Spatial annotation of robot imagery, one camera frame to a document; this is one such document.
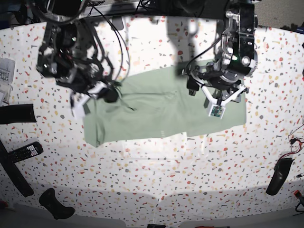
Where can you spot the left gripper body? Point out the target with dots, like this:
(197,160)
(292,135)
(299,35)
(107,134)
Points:
(215,86)

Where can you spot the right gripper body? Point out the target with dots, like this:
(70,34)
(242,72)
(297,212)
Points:
(86,77)

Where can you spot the light green T-shirt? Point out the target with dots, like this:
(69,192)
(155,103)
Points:
(156,104)

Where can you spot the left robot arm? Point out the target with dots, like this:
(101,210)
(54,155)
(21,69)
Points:
(235,57)

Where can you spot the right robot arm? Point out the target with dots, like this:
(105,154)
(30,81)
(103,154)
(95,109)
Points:
(71,51)

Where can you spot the clear plastic parts box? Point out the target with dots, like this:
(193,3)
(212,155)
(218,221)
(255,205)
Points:
(7,69)

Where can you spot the black TV remote control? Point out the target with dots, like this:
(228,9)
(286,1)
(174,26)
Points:
(29,151)

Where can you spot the long black bar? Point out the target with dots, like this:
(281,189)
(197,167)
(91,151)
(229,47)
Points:
(14,174)

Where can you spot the black game controller grip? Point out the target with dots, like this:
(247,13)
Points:
(58,210)

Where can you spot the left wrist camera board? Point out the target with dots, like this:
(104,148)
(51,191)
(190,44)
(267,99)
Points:
(216,110)

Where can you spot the black curved handle left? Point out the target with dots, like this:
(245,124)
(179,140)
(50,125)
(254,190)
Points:
(19,113)

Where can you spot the black curved handle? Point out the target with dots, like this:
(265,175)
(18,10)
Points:
(282,169)
(19,113)

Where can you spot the black curved handle right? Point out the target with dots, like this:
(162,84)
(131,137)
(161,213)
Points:
(282,169)

